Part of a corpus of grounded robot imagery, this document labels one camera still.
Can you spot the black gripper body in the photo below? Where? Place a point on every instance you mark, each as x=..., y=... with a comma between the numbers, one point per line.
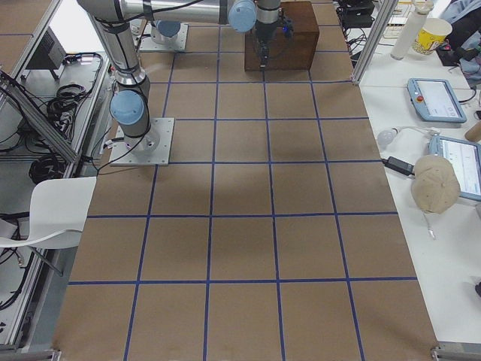
x=262, y=37

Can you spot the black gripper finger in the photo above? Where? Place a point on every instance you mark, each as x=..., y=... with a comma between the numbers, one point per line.
x=263, y=55

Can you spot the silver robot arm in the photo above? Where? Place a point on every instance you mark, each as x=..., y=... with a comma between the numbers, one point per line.
x=165, y=32
x=112, y=20

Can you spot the dark wooden drawer cabinet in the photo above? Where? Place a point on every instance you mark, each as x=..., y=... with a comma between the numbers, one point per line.
x=286, y=54

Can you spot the white light bulb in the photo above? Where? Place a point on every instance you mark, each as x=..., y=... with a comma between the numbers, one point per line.
x=386, y=137

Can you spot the white cardboard tube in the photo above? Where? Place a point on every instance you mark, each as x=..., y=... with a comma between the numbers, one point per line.
x=415, y=22

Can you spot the yellow popcorn cup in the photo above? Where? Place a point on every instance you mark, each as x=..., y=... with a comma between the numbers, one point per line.
x=431, y=36

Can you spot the black power adapter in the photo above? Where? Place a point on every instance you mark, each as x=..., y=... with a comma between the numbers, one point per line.
x=398, y=166

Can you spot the blue teach pendant far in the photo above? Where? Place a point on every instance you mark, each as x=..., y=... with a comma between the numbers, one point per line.
x=435, y=101

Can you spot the blue teach pendant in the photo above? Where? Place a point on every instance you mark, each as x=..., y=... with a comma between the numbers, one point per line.
x=465, y=159
x=435, y=101

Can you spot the grey electronics box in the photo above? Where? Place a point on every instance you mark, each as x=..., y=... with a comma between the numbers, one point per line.
x=49, y=54

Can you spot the beige baseball cap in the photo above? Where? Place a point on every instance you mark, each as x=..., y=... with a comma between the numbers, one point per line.
x=435, y=187

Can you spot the blue teach pendant near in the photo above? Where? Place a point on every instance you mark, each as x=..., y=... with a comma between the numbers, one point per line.
x=465, y=159

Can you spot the white plastic chair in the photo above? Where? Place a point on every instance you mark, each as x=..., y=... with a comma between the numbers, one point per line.
x=57, y=214

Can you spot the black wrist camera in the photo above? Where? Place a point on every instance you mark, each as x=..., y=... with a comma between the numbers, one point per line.
x=286, y=26

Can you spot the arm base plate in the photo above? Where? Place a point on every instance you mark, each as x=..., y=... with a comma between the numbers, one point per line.
x=179, y=46
x=153, y=149

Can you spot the aluminium frame post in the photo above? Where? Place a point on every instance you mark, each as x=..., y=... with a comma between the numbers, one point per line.
x=380, y=23

